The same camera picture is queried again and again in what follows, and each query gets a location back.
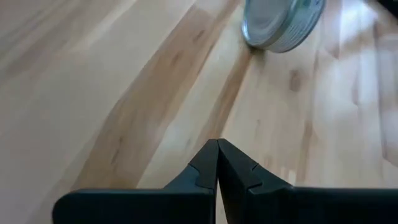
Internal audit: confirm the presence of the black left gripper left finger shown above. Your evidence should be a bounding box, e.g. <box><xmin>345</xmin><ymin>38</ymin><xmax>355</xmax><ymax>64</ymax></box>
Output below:
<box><xmin>52</xmin><ymin>138</ymin><xmax>220</xmax><ymax>224</ymax></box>

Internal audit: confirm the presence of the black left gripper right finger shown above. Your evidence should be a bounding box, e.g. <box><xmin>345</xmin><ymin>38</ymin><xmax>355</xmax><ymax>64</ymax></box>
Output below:
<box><xmin>218</xmin><ymin>138</ymin><xmax>398</xmax><ymax>224</ymax></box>

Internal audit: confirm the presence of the silver-lid can green label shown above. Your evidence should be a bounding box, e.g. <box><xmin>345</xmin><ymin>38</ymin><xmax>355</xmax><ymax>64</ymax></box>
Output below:
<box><xmin>241</xmin><ymin>0</ymin><xmax>327</xmax><ymax>54</ymax></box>

